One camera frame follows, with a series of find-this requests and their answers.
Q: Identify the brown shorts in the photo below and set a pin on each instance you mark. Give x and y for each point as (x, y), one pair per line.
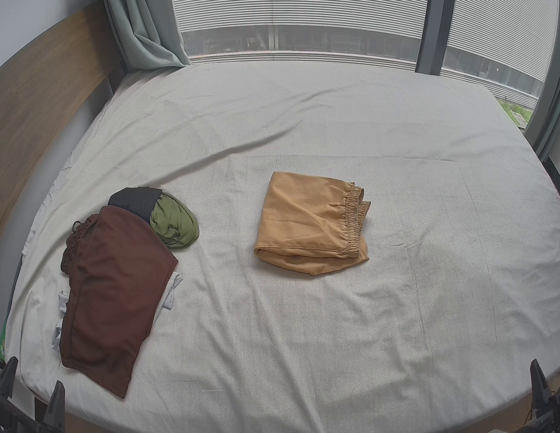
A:
(113, 296)

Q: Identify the black garment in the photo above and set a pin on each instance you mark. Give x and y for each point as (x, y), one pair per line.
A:
(133, 199)

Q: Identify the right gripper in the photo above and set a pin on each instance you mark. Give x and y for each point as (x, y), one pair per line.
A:
(553, 415)

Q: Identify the green garment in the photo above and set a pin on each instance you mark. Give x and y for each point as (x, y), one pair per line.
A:
(176, 221)

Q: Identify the grey-green curtain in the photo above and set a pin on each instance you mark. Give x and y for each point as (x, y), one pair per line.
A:
(140, 25)
(553, 106)

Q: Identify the white garment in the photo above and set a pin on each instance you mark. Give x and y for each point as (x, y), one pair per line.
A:
(169, 296)

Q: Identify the bed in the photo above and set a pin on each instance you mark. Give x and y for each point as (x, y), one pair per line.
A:
(307, 129)

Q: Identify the tan shorts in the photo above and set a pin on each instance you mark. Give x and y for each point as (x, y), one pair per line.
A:
(302, 223)

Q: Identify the window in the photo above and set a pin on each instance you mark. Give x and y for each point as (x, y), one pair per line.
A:
(307, 7)

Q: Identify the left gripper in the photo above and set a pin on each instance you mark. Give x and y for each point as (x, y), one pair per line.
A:
(13, 415)

